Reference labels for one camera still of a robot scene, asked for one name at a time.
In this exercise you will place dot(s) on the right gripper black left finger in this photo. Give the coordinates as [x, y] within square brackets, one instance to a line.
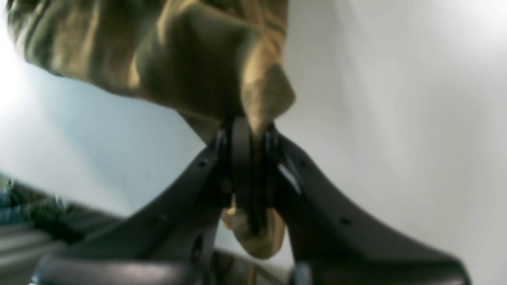
[171, 240]

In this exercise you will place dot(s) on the brown cloth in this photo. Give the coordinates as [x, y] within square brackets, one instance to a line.
[209, 60]

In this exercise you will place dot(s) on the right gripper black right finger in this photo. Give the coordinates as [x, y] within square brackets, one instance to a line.
[334, 241]

